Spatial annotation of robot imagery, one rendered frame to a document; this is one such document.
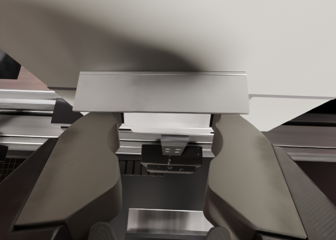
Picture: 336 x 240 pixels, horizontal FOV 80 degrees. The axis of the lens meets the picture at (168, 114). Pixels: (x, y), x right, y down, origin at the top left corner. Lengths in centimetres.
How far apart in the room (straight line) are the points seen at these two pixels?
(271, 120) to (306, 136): 36
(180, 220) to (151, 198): 51
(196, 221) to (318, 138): 41
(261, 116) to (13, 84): 24
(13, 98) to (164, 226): 22
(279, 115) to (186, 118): 7
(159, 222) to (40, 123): 40
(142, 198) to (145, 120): 56
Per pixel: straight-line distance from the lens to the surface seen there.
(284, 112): 18
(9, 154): 76
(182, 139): 25
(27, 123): 56
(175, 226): 22
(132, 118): 18
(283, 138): 53
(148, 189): 72
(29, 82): 26
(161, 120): 18
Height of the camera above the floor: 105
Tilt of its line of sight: 18 degrees down
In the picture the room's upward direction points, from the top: 178 degrees counter-clockwise
